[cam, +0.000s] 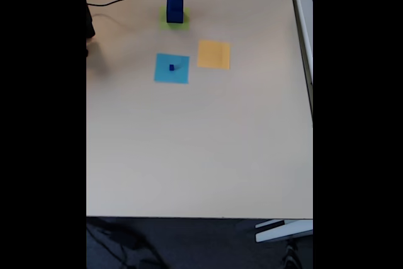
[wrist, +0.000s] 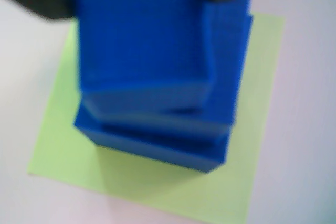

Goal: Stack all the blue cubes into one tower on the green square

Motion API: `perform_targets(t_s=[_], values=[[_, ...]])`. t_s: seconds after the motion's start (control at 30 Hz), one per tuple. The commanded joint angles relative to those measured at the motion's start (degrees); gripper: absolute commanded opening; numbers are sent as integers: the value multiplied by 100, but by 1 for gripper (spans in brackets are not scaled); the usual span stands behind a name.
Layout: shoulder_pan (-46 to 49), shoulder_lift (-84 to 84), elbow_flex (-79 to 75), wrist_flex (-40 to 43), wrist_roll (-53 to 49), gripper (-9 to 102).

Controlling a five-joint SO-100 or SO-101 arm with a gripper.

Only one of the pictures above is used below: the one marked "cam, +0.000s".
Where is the green paper square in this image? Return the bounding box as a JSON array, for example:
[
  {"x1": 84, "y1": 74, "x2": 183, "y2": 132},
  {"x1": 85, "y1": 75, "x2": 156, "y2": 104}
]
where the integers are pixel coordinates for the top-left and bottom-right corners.
[{"x1": 158, "y1": 5, "x2": 191, "y2": 32}]

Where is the white neighbouring table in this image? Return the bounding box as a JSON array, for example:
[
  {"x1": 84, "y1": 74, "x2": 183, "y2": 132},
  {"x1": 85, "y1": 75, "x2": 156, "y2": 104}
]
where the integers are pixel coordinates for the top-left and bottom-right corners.
[{"x1": 286, "y1": 0, "x2": 314, "y2": 128}]

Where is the large blue cube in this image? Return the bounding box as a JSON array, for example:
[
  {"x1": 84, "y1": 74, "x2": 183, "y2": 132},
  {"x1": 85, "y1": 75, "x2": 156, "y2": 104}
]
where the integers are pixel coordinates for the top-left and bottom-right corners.
[{"x1": 166, "y1": 0, "x2": 184, "y2": 25}]

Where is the orange paper square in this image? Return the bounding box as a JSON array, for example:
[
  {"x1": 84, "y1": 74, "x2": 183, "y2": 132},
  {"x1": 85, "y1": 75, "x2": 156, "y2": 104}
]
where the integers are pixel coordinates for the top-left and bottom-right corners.
[{"x1": 196, "y1": 40, "x2": 231, "y2": 71}]

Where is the light blue paper square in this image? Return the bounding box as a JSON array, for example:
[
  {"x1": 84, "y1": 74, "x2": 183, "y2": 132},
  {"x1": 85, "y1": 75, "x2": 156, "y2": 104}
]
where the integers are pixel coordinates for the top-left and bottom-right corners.
[{"x1": 153, "y1": 53, "x2": 190, "y2": 85}]

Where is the white table foot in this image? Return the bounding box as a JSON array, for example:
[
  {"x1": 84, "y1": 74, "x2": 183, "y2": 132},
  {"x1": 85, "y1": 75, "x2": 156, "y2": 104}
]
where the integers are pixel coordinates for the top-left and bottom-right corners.
[{"x1": 254, "y1": 219, "x2": 314, "y2": 244}]

